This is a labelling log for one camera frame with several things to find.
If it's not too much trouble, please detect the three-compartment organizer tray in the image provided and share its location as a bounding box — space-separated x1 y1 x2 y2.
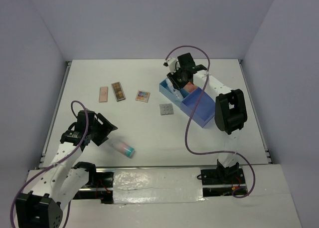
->
159 80 215 128

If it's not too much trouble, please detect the colourful glitter eyeshadow palette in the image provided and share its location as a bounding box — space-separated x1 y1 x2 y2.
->
136 90 150 103

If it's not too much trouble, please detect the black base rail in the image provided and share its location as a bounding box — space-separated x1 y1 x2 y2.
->
74 167 247 205

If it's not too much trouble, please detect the pink teal spray bottle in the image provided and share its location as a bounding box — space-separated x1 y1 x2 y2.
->
108 138 135 158

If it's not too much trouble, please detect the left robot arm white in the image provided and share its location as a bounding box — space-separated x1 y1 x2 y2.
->
15 110 117 228

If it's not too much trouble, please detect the white taped cover sheet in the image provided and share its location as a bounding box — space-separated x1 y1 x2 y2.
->
113 168 204 204

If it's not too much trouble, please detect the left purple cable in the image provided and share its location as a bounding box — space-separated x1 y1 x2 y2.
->
9 100 90 228

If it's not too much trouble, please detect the brown eyeshadow palette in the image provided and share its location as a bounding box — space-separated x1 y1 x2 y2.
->
111 82 126 102

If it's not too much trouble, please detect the pink rectangular makeup palette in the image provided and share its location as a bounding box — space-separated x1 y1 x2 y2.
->
99 86 108 103

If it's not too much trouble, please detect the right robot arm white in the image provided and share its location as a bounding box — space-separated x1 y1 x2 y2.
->
163 53 248 184

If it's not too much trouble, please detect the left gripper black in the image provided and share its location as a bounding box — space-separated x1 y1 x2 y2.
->
88 113 117 147

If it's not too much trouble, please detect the clear silver pan palette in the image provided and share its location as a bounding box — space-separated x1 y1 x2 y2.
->
159 103 174 116

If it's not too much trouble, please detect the white clear-cap bottle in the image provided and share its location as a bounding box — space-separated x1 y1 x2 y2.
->
165 78 184 101

